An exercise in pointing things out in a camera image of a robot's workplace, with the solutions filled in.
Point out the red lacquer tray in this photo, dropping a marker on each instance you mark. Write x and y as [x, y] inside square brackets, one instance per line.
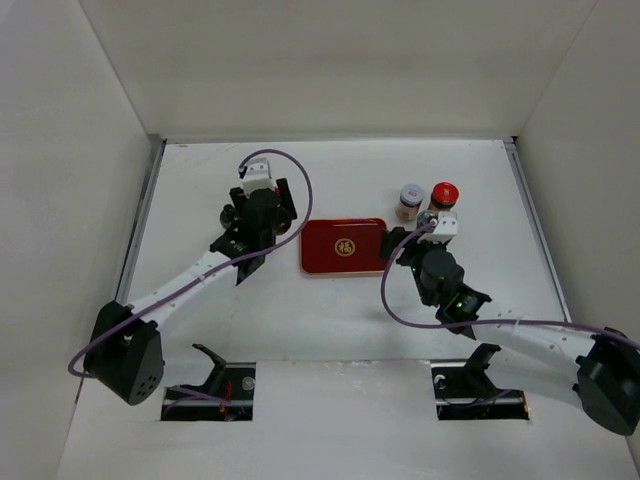
[342, 246]

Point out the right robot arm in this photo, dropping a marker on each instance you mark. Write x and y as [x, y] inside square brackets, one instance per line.
[591, 368]

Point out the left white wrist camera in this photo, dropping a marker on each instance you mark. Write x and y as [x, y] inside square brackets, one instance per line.
[256, 175]

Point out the red lid dark sauce jar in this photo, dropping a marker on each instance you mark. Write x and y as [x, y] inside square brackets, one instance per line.
[443, 197]

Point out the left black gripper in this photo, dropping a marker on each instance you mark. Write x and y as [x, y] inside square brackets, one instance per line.
[286, 214]

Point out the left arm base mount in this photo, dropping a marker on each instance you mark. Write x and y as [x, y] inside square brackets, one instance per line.
[226, 395]

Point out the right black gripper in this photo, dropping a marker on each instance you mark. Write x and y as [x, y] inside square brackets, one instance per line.
[415, 245]

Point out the grey lid spice jar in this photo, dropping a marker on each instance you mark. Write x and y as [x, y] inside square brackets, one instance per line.
[410, 199]

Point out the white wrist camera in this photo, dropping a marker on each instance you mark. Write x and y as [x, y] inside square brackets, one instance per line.
[447, 226]
[256, 175]

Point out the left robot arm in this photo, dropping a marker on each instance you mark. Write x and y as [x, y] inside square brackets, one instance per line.
[125, 352]

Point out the clear cap grinder bottle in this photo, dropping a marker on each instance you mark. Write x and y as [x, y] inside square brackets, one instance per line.
[427, 218]

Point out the black cap white bottle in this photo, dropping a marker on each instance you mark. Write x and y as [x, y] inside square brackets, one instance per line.
[229, 217]

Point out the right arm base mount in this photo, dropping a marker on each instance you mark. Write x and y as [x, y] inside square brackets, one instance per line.
[464, 392]

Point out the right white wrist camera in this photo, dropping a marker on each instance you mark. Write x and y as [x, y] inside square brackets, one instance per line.
[447, 226]

